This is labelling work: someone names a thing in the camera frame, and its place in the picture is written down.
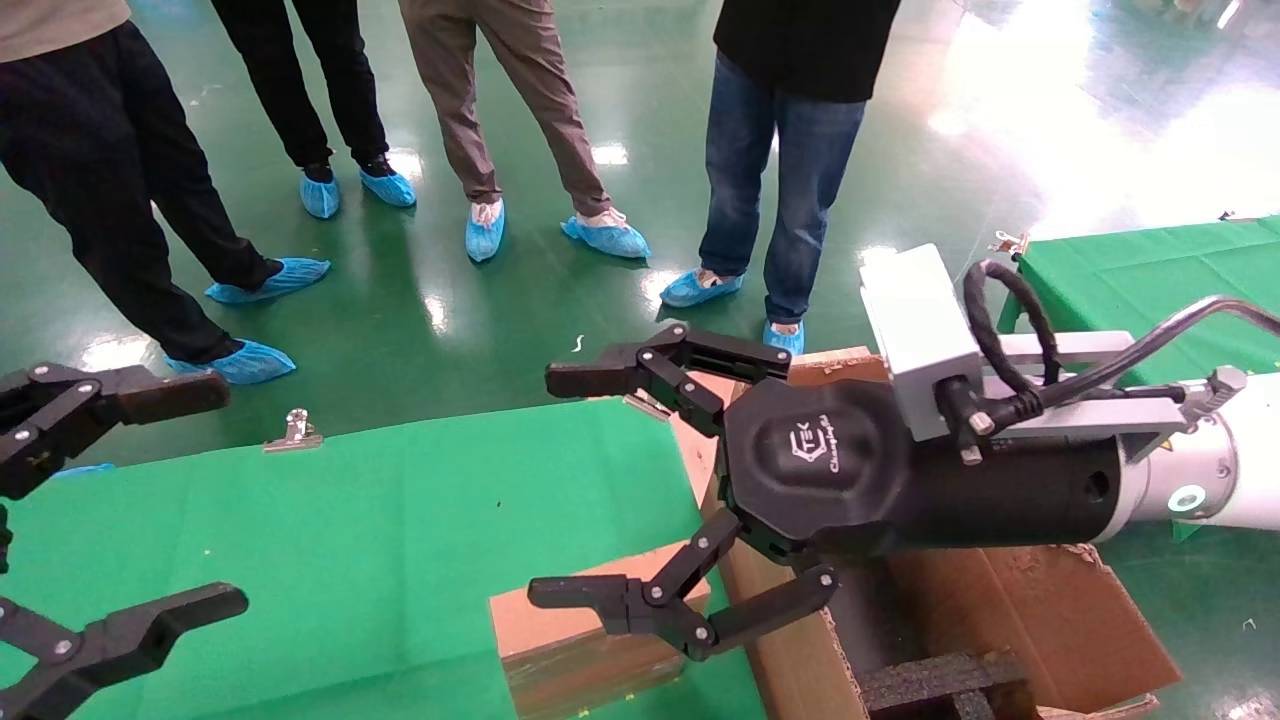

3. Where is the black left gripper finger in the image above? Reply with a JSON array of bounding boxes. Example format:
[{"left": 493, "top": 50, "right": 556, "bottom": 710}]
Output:
[
  {"left": 0, "top": 583, "right": 249, "bottom": 720},
  {"left": 0, "top": 362, "right": 231, "bottom": 501}
]

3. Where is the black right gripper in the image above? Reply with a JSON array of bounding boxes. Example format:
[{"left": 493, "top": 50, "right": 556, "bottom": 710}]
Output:
[{"left": 528, "top": 322, "right": 1123, "bottom": 662}]

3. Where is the small brown cardboard box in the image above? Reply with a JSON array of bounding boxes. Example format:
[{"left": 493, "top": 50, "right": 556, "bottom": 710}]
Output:
[{"left": 488, "top": 543, "right": 713, "bottom": 720}]

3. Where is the large open cardboard carton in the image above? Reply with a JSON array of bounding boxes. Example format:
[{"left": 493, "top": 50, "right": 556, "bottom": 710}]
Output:
[{"left": 690, "top": 348, "right": 1183, "bottom": 720}]

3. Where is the person in beige top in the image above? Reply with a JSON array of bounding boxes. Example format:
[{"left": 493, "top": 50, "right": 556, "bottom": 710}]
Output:
[{"left": 0, "top": 0, "right": 331, "bottom": 387}]

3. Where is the black foam insert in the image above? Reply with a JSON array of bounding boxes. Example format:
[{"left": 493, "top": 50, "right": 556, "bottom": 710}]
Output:
[{"left": 858, "top": 648, "right": 1031, "bottom": 720}]

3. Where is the person in blue jeans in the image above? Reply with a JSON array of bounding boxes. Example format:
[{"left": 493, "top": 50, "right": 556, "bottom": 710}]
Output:
[{"left": 660, "top": 0, "right": 902, "bottom": 357}]

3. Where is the person in slim black trousers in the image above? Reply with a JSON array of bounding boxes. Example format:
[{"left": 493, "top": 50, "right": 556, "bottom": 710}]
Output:
[{"left": 210, "top": 0, "right": 418, "bottom": 220}]

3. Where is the person in brown trousers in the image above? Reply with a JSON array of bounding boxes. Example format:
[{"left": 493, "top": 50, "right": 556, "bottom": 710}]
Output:
[{"left": 398, "top": 0, "right": 652, "bottom": 264}]

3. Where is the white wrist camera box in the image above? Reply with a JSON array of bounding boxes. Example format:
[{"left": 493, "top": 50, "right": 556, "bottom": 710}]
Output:
[{"left": 860, "top": 244, "right": 987, "bottom": 442}]

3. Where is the silver camera mounting bracket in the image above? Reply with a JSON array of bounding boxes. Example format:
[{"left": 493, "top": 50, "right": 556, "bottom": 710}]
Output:
[{"left": 975, "top": 330, "right": 1251, "bottom": 463}]

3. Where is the grey smooth cable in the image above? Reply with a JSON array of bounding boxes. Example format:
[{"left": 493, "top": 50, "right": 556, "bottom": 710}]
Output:
[{"left": 1040, "top": 295, "right": 1280, "bottom": 413}]

